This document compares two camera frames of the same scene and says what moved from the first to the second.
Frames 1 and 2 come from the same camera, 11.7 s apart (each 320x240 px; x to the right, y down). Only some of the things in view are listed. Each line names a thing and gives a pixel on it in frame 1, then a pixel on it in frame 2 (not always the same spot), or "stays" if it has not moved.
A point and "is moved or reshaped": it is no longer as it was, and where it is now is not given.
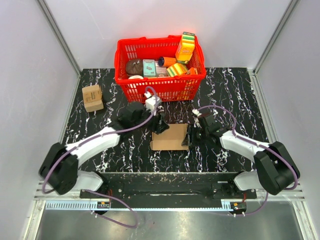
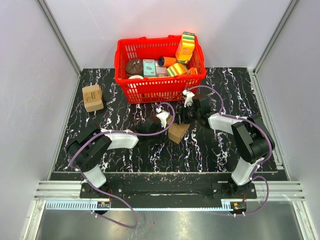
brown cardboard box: (171, 139) is moved or reshaped
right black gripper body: (200, 136) → (190, 114)
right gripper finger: (186, 141) → (181, 119)
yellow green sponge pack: (176, 69) stays
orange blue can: (166, 61) stays
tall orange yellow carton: (185, 47) stays
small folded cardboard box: (92, 98) stays
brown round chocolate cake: (134, 67) stays
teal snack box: (149, 68) stays
